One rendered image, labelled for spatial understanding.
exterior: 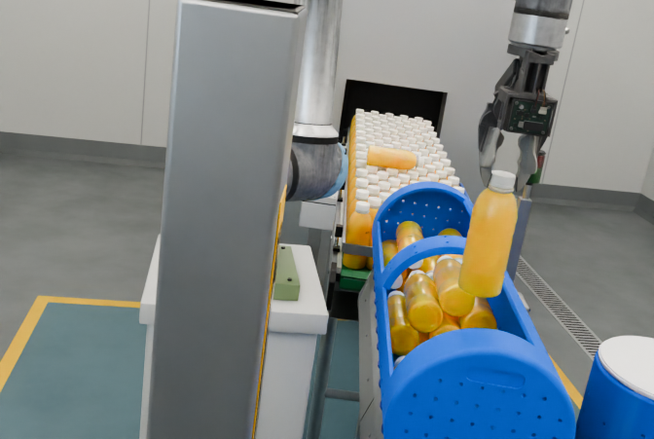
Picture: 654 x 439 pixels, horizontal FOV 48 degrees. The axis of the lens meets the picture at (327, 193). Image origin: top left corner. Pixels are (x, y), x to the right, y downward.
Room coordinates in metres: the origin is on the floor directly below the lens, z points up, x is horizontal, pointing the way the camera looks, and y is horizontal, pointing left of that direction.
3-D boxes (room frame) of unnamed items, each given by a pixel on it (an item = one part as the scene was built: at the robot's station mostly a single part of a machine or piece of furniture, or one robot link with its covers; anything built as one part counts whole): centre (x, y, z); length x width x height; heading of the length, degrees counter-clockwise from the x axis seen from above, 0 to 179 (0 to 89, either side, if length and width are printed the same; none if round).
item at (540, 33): (1.06, -0.26, 1.67); 0.08 x 0.08 x 0.05
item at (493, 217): (1.08, -0.26, 1.35); 0.07 x 0.07 x 0.19
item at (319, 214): (2.08, 0.02, 1.05); 0.20 x 0.10 x 0.10; 0
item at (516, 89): (1.05, -0.26, 1.59); 0.09 x 0.08 x 0.12; 0
